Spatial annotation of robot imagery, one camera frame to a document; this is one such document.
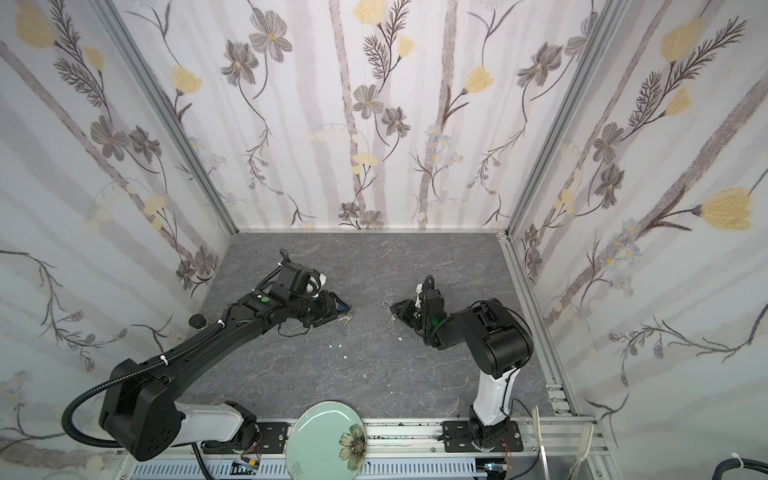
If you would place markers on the black cylindrical container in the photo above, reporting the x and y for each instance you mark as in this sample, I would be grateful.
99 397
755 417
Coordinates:
197 321

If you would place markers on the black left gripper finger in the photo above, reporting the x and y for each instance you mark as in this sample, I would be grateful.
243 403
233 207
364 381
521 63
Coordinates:
334 316
334 301

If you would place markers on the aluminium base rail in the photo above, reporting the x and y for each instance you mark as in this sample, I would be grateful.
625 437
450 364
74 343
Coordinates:
551 448

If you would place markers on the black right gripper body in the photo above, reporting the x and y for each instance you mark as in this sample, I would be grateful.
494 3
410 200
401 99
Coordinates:
409 311

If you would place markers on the silver key bunch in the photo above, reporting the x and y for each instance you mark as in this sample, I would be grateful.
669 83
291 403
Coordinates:
346 318

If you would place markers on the green floral plate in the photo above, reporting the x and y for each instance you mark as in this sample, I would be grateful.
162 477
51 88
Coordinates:
328 441

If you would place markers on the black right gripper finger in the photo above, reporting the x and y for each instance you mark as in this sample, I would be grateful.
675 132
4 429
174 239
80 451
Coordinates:
402 306
407 318

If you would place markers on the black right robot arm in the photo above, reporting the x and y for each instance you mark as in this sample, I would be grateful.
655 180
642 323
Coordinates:
501 344

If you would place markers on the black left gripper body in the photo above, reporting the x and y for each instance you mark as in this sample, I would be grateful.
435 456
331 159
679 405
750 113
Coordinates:
327 308

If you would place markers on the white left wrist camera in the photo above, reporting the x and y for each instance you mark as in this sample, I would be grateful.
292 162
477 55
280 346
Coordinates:
315 283

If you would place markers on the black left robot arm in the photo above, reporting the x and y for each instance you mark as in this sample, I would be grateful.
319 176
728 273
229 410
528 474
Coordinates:
143 413

